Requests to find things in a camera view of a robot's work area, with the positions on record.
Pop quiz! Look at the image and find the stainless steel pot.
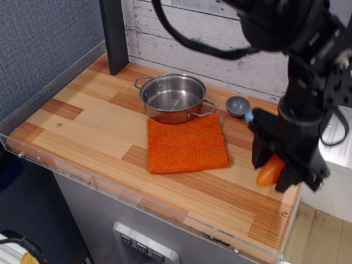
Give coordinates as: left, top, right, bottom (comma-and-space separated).
134, 74, 216, 124

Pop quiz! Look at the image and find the orange plastic carrot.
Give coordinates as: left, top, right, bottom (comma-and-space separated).
256, 155, 285, 186

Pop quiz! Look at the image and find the yellow object bottom left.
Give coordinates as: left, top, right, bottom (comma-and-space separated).
20, 252, 40, 264

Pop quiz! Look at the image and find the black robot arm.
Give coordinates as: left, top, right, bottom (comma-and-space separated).
229, 1, 351, 193

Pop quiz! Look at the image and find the orange knitted cloth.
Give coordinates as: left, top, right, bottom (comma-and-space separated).
147, 113, 231, 174

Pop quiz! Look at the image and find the grey blue ice cream scoop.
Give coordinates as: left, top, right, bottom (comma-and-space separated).
225, 96, 254, 123

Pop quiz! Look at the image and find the silver dispenser button panel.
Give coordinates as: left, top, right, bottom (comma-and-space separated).
113, 221, 180, 263

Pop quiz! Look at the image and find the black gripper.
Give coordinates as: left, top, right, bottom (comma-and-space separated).
250, 108, 330, 192

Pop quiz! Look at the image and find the black braided hose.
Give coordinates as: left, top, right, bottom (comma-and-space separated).
0, 236, 50, 264

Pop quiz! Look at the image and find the silver toy fridge cabinet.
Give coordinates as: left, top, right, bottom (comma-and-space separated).
54, 173, 250, 263

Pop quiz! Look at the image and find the white cabinet at right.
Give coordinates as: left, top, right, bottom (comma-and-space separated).
301, 117, 351, 222

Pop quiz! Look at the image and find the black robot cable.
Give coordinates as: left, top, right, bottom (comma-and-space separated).
151, 0, 262, 61

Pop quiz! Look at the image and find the dark grey left post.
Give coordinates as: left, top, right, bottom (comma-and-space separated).
99, 0, 129, 75

